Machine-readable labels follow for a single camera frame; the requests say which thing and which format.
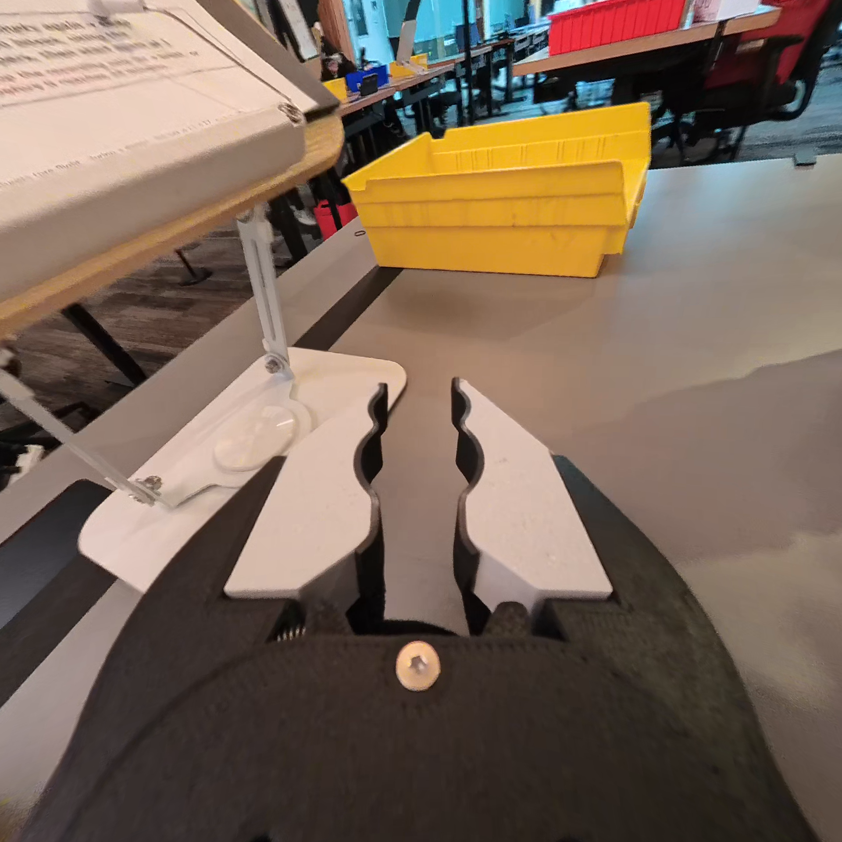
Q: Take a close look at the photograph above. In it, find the long wooden table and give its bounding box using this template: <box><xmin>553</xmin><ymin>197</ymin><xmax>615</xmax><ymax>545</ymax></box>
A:
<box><xmin>335</xmin><ymin>38</ymin><xmax>515</xmax><ymax>121</ymax></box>

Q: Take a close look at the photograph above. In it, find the clear acrylic foot plate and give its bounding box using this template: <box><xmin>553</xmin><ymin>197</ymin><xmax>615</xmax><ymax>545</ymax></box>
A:
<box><xmin>125</xmin><ymin>388</ymin><xmax>315</xmax><ymax>512</ymax></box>

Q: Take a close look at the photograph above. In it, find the white tethered pin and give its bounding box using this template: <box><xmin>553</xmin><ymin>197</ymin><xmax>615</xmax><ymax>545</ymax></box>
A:
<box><xmin>89</xmin><ymin>0</ymin><xmax>292</xmax><ymax>111</ymax></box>

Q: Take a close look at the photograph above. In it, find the white slotted support bracket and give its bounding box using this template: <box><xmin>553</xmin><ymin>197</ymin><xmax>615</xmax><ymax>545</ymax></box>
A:
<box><xmin>235</xmin><ymin>204</ymin><xmax>295</xmax><ymax>384</ymax></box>

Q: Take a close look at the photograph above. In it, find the clear acrylic support leg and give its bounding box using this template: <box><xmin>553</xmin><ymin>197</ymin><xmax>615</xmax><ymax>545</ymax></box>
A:
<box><xmin>0</xmin><ymin>349</ymin><xmax>163</xmax><ymax>509</ymax></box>

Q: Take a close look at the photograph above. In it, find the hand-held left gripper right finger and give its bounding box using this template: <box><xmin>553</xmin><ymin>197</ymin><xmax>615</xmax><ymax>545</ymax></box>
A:
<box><xmin>450</xmin><ymin>377</ymin><xmax>614</xmax><ymax>634</ymax></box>

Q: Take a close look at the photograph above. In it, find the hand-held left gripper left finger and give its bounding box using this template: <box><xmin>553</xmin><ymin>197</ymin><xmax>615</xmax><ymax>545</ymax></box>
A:
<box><xmin>224</xmin><ymin>382</ymin><xmax>390</xmax><ymax>626</ymax></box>

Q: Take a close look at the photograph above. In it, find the red bag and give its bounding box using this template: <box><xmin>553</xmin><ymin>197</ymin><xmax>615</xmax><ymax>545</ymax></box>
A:
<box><xmin>312</xmin><ymin>199</ymin><xmax>360</xmax><ymax>242</ymax></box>

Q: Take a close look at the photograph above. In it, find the wooden office desk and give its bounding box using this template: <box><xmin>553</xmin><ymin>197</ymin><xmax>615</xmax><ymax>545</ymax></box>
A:
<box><xmin>513</xmin><ymin>7</ymin><xmax>784</xmax><ymax>81</ymax></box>

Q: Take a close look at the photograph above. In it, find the red storage bin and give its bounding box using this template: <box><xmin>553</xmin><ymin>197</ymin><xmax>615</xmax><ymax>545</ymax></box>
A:
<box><xmin>547</xmin><ymin>0</ymin><xmax>689</xmax><ymax>57</ymax></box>

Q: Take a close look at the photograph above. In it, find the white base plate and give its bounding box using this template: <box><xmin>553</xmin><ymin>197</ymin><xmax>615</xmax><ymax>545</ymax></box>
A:
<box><xmin>78</xmin><ymin>347</ymin><xmax>407</xmax><ymax>594</ymax></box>

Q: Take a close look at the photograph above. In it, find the red and black office chair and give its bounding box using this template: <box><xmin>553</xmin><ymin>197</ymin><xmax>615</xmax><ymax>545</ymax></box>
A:
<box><xmin>658</xmin><ymin>0</ymin><xmax>834</xmax><ymax>167</ymax></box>

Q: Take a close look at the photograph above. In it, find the small easel whiteboard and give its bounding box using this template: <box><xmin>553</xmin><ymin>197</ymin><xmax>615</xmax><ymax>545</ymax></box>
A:
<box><xmin>273</xmin><ymin>0</ymin><xmax>322</xmax><ymax>61</ymax></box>

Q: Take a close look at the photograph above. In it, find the yellow plastic bin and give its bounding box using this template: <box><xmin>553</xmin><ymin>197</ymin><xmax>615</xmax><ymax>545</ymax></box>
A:
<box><xmin>342</xmin><ymin>102</ymin><xmax>652</xmax><ymax>278</ymax></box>

